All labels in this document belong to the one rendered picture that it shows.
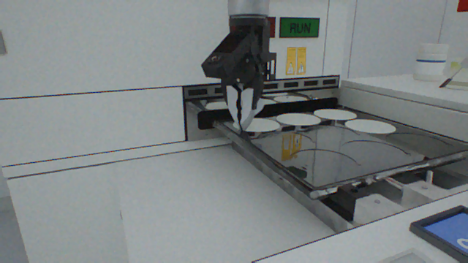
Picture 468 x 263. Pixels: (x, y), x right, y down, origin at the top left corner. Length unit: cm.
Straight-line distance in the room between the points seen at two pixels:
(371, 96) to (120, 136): 61
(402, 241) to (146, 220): 36
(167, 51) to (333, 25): 44
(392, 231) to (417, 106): 54
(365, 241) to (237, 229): 26
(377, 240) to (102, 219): 64
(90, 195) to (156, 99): 26
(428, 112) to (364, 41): 240
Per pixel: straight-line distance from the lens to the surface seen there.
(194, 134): 71
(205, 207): 50
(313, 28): 83
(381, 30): 326
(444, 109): 73
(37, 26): 67
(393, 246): 22
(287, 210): 50
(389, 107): 80
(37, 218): 77
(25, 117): 69
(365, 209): 37
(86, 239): 80
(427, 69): 98
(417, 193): 43
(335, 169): 47
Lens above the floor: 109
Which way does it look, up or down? 19 degrees down
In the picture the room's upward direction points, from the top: straight up
